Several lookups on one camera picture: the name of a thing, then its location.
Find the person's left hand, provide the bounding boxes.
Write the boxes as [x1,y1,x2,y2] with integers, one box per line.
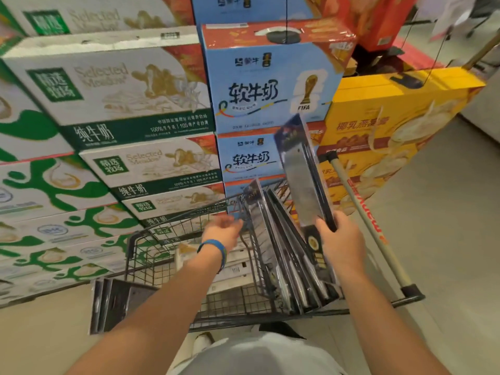
[201,214,244,254]

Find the person's right hand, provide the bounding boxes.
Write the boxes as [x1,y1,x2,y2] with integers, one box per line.
[315,209,367,276]

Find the grey wire shopping cart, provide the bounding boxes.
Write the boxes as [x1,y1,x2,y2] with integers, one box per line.
[124,150,426,333]

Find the pile of white knife packets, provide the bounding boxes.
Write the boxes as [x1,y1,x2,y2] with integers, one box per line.
[173,237,258,295]

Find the black cleaver packets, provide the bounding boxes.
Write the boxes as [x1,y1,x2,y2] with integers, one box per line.
[89,278,157,335]
[242,178,341,315]

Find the black packaged cleaver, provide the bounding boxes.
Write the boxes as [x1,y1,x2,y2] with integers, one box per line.
[273,112,341,285]

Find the person's left forearm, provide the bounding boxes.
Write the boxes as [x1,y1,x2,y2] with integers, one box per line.
[66,249,226,375]

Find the person's right forearm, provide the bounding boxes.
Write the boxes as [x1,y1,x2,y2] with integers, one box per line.
[335,265,450,375]

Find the blue wristband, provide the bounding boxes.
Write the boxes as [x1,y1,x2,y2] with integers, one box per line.
[196,239,228,274]

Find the black shorts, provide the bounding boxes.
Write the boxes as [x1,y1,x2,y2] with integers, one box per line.
[257,321,307,340]

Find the white left shoe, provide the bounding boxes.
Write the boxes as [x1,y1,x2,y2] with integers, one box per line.
[189,331,216,358]

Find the white shirt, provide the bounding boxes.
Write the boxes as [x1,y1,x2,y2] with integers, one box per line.
[168,333,348,375]

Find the stack of yellow cartons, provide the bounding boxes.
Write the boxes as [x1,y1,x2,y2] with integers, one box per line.
[316,66,487,215]

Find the stack of light blue cartons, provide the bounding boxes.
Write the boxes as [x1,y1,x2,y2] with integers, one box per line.
[190,0,358,215]

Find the stack of dark green cartons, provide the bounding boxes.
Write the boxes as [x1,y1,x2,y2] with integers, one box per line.
[0,0,227,246]

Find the red carton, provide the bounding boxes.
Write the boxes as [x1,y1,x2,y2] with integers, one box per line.
[304,0,419,53]

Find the white hanging sign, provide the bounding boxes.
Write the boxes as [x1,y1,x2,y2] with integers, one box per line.
[429,0,479,40]

